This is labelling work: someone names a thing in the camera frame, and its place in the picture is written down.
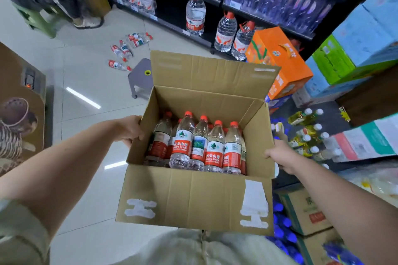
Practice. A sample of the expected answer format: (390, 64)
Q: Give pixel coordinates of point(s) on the person's right hand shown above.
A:
(284, 157)

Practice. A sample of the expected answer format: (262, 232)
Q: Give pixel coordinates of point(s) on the person's left hand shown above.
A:
(129, 129)

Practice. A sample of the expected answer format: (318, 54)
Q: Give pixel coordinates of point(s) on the red-label water bottles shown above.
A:
(199, 146)

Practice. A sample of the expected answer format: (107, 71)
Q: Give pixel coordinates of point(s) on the brown cardboard box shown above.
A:
(192, 199)

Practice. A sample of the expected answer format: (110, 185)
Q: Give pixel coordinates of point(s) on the person's right forearm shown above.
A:
(342, 212)

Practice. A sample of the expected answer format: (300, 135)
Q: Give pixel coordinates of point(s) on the person's left forearm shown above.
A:
(62, 165)

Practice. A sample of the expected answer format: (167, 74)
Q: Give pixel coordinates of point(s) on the green-edged cardboard carton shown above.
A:
(301, 209)
(314, 249)

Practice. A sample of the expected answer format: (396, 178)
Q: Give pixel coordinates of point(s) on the person's pale shirt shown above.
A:
(202, 249)

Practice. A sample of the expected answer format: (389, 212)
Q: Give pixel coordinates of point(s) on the large jugs group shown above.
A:
(233, 38)

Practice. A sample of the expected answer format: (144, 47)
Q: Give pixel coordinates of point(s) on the cluster of yellow drink bottles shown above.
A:
(307, 140)

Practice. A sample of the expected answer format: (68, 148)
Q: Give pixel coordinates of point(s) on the grey plastic stool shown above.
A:
(140, 78)

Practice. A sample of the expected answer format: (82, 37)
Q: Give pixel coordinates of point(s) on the small white carton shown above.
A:
(301, 97)

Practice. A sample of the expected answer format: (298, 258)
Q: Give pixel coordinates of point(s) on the pack of blue bottles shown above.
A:
(342, 255)
(284, 230)

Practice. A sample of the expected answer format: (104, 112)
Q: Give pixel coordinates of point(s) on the white carton red green print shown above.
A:
(367, 140)

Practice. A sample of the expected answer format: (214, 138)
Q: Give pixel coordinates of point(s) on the light blue carton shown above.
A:
(315, 78)
(385, 0)
(367, 38)

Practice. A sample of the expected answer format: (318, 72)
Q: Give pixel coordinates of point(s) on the clear-wrapped yellow goods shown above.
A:
(373, 181)

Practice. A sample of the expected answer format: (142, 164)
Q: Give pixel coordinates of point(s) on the orange gift carton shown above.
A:
(280, 56)

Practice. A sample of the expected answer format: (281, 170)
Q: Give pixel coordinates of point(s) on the dark brown wooden board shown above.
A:
(373, 97)

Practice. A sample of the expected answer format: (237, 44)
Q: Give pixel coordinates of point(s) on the brown basket-print carton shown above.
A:
(18, 119)

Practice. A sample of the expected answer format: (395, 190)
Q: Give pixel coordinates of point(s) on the blue-edged white price tag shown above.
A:
(153, 17)
(235, 5)

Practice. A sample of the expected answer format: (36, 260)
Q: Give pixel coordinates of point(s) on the green plastic stool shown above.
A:
(37, 21)

